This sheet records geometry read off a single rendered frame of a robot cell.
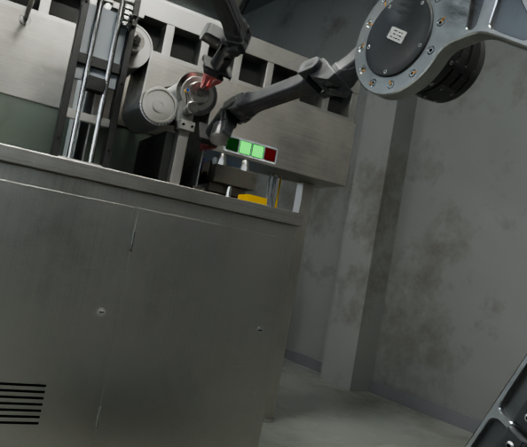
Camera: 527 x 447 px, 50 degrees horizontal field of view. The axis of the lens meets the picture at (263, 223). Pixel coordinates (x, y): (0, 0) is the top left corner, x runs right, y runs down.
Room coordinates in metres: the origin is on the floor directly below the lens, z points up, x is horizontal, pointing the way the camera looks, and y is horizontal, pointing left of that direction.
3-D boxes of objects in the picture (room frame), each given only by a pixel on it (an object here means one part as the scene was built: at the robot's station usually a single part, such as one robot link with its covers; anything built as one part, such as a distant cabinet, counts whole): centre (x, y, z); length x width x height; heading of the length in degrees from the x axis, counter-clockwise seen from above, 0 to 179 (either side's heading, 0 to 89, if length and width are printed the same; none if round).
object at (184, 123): (1.84, 0.31, 1.05); 0.06 x 0.05 x 0.31; 28
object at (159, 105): (1.95, 0.46, 1.17); 0.26 x 0.12 x 0.12; 28
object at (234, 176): (2.12, 0.22, 1.00); 0.40 x 0.16 x 0.06; 28
